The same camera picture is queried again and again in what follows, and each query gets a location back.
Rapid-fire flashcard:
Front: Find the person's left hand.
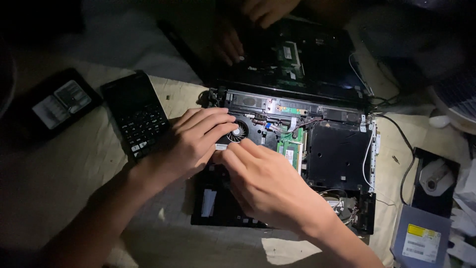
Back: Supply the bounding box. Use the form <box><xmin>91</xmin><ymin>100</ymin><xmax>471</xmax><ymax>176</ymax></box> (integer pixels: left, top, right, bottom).
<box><xmin>146</xmin><ymin>107</ymin><xmax>239</xmax><ymax>184</ymax></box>

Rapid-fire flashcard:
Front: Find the person's right hand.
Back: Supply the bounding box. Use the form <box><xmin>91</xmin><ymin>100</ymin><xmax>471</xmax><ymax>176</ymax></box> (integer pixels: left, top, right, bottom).
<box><xmin>213</xmin><ymin>138</ymin><xmax>336</xmax><ymax>239</ymax></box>

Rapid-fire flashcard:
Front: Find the black laptop cooling fan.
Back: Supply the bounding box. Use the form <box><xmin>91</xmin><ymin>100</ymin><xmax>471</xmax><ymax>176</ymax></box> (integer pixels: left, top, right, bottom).
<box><xmin>216</xmin><ymin>119</ymin><xmax>250</xmax><ymax>150</ymax></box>

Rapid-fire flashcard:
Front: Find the green memory module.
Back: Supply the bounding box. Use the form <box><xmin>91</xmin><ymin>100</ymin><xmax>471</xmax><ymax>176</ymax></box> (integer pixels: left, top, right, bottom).
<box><xmin>277</xmin><ymin>141</ymin><xmax>304</xmax><ymax>174</ymax></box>

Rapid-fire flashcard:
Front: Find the black disassembled laptop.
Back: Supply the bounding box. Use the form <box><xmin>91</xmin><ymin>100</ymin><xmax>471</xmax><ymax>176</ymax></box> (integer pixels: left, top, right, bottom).
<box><xmin>190</xmin><ymin>18</ymin><xmax>381</xmax><ymax>236</ymax></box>

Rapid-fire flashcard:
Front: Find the black calculator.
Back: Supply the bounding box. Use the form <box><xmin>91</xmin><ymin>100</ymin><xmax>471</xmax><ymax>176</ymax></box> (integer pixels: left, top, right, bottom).
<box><xmin>100</xmin><ymin>69</ymin><xmax>172</xmax><ymax>162</ymax></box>

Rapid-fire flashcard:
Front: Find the cream table cloth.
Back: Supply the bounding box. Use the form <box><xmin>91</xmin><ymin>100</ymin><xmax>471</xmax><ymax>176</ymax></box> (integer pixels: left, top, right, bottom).
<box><xmin>0</xmin><ymin>56</ymin><xmax>476</xmax><ymax>268</ymax></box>

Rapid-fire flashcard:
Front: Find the black device with white labels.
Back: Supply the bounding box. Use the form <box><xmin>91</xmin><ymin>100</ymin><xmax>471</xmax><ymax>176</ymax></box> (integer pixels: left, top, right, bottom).
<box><xmin>10</xmin><ymin>68</ymin><xmax>104</xmax><ymax>141</ymax></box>

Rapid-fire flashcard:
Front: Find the grey optical disc drive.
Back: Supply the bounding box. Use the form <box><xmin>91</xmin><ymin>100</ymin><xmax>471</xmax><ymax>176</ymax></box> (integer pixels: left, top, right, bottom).
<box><xmin>390</xmin><ymin>147</ymin><xmax>461</xmax><ymax>268</ymax></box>

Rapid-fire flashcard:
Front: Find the white rounded object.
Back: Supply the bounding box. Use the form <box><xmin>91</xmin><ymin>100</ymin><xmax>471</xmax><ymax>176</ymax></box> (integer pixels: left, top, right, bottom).
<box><xmin>429</xmin><ymin>115</ymin><xmax>452</xmax><ymax>129</ymax></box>

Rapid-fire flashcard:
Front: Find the white electric fan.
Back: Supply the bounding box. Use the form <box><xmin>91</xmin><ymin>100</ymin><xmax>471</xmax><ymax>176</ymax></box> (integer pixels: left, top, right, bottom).
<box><xmin>427</xmin><ymin>72</ymin><xmax>476</xmax><ymax>135</ymax></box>

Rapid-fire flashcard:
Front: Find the crumpled white paper heap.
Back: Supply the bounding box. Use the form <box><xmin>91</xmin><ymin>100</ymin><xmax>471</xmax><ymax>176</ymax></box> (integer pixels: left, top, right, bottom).
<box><xmin>446</xmin><ymin>159</ymin><xmax>476</xmax><ymax>266</ymax></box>

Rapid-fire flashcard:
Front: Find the bundle of thin wires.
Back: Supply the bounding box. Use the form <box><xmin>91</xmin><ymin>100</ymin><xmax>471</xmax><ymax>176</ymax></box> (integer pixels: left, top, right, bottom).
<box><xmin>319</xmin><ymin>189</ymin><xmax>360</xmax><ymax>225</ymax></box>

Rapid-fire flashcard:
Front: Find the thin white laptop wire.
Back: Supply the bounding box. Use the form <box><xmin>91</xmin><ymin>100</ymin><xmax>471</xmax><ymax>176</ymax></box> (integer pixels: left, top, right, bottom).
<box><xmin>362</xmin><ymin>122</ymin><xmax>397</xmax><ymax>206</ymax></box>

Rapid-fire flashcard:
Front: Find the black cable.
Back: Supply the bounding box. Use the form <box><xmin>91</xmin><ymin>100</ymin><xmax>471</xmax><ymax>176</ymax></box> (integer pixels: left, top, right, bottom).
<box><xmin>372</xmin><ymin>113</ymin><xmax>417</xmax><ymax>206</ymax></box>

